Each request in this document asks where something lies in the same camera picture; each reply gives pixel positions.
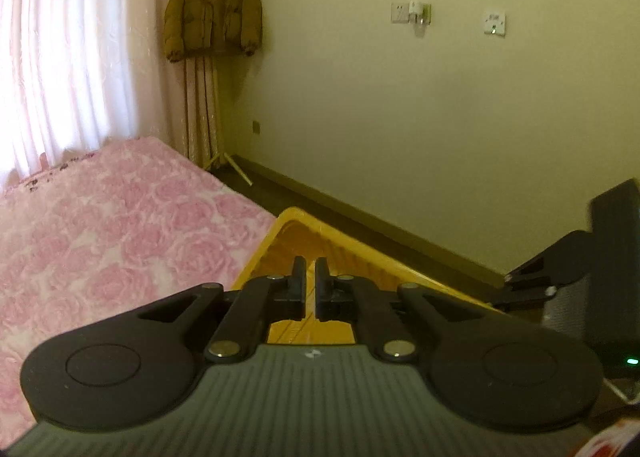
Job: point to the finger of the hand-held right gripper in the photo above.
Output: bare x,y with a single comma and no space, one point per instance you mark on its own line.
565,257

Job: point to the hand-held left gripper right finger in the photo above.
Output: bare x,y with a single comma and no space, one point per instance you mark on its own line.
322,287

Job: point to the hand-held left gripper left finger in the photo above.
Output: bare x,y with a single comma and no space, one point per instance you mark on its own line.
299,282

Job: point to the yellow plastic tray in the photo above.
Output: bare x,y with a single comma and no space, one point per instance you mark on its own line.
300,237

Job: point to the wooden coat stand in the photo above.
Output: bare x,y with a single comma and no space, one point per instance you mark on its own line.
240,172

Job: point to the pink floral blanket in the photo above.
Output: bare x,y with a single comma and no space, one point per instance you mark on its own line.
100,237

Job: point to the white plug-in device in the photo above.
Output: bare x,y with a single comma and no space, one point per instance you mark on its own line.
419,14

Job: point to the brown puffer jacket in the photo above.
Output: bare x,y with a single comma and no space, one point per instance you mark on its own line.
210,7

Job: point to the white sheer curtain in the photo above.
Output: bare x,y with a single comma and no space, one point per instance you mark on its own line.
65,37

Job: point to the white wall socket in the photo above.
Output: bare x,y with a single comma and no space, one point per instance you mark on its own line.
398,12

